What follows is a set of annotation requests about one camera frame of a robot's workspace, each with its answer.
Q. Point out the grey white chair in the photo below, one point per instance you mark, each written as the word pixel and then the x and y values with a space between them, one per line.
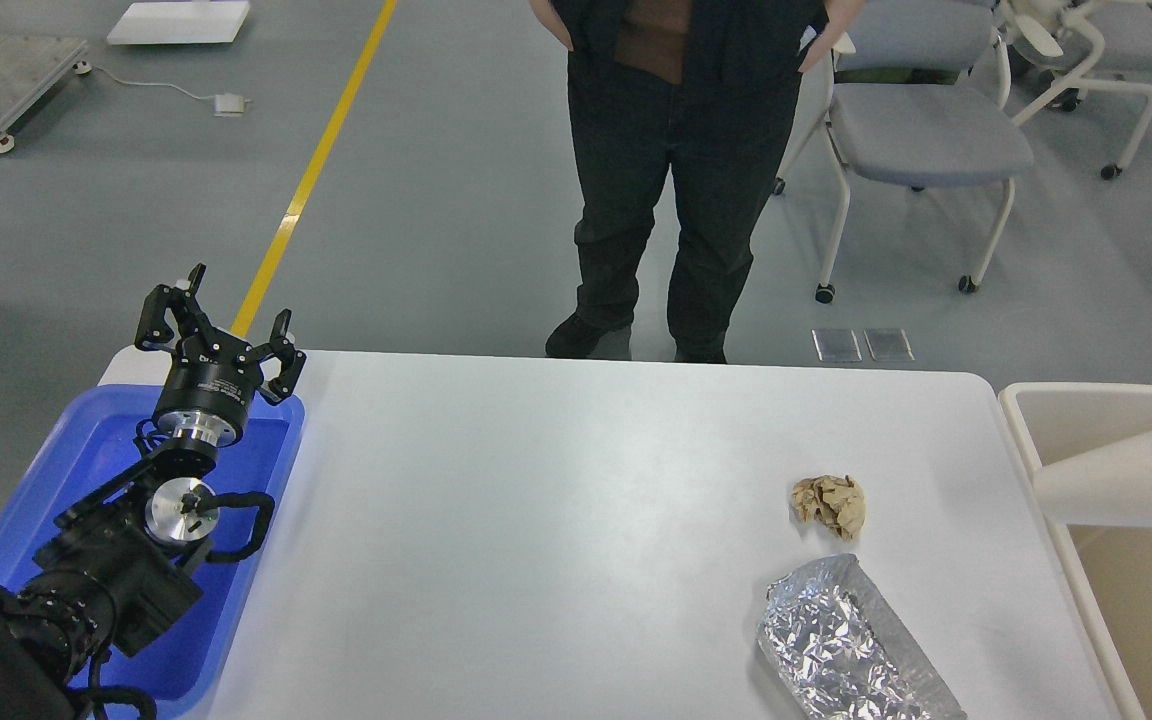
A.
pixel 915 96

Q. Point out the beige plastic bin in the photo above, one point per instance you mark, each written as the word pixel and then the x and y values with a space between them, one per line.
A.
pixel 1109 569

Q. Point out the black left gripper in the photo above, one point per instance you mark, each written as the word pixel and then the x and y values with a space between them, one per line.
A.
pixel 213 379

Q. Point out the metal floor plate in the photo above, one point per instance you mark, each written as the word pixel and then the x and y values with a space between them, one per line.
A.
pixel 836 346
pixel 889 345

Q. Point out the white power adapter with cable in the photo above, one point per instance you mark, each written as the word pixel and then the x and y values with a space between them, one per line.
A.
pixel 222 105

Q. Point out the left metal floor plate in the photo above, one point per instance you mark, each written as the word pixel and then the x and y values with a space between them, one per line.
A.
pixel 836 346

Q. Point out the standing person in black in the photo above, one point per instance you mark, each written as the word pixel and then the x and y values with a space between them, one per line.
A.
pixel 698 94

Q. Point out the blue plastic bin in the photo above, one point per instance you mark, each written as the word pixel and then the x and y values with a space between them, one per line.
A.
pixel 93 441

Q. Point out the white flat board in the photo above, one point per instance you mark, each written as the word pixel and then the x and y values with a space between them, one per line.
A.
pixel 179 23

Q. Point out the right metal floor plate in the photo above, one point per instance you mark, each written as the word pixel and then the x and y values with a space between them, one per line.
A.
pixel 889 345

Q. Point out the crumpled brown paper ball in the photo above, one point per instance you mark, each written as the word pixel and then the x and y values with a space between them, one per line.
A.
pixel 838 503

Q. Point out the white paper cup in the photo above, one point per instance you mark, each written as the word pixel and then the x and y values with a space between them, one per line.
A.
pixel 1105 486

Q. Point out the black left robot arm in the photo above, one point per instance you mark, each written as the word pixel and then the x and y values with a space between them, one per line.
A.
pixel 121 570

